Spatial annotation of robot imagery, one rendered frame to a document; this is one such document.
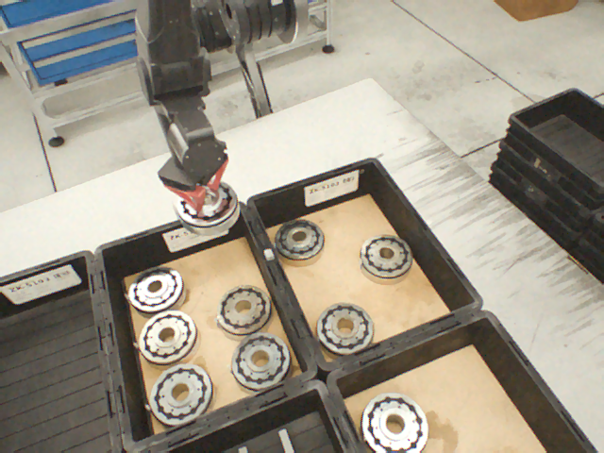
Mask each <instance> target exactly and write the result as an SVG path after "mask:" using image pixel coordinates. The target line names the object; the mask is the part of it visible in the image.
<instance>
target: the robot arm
mask: <svg viewBox="0 0 604 453"><path fill-rule="evenodd" d="M135 25H136V32H137V33H135V37H136V44H137V51H139V58H135V61H136V67H138V72H139V77H140V82H141V87H142V92H143V96H144V97H146V99H147V102H148V104H149V106H150V107H153V108H154V110H155V113H156V114H157V116H158V119H159V124H160V127H161V130H162V133H163V136H164V139H166V142H167V144H168V147H169V150H170V153H171V157H170V158H169V159H168V160H167V162H166V163H165V164H163V165H162V166H161V167H160V168H159V171H158V177H159V180H161V183H162V185H163V187H165V188H167V189H168V190H170V191H171V192H173V194H176V195H177V196H179V197H181V198H182V199H183V200H184V201H185V202H187V203H188V204H189V206H190V207H191V208H192V209H193V210H196V211H200V212H201V211H202V209H203V204H204V199H205V193H206V188H204V187H201V186H197V185H196V184H201V185H207V186H208V188H209V189H214V190H216V191H217V190H218V187H219V184H220V181H221V177H223V175H224V173H225V170H226V168H227V164H228V161H229V158H228V153H227V152H225V150H227V142H225V141H221V140H218V139H217V137H216V136H215V134H214V129H213V126H212V125H211V124H210V122H209V119H208V117H207V116H206V114H205V112H204V110H206V104H205V102H204V100H203V99H202V95H204V94H207V93H209V84H208V82H209V81H211V70H210V58H209V54H208V52H207V50H206V48H203V47H202V48H200V47H199V32H198V30H197V27H196V23H195V20H194V19H193V9H192V0H138V1H137V12H136V15H135ZM214 176H215V178H214V182H213V183H212V178H213V177H214ZM192 198H193V199H194V201H195V203H194V202H193V201H192Z"/></svg>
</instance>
